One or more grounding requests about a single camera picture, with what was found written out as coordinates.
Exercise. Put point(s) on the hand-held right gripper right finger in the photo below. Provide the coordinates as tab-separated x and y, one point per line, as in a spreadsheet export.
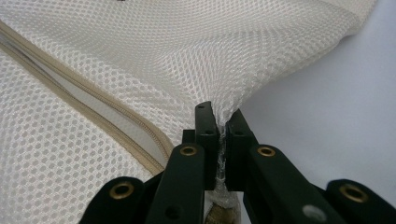
249	155

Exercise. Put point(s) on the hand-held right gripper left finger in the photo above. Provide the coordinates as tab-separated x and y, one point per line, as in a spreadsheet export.
202	140

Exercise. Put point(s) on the cream mesh laundry bag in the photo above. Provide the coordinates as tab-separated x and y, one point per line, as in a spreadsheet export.
140	62

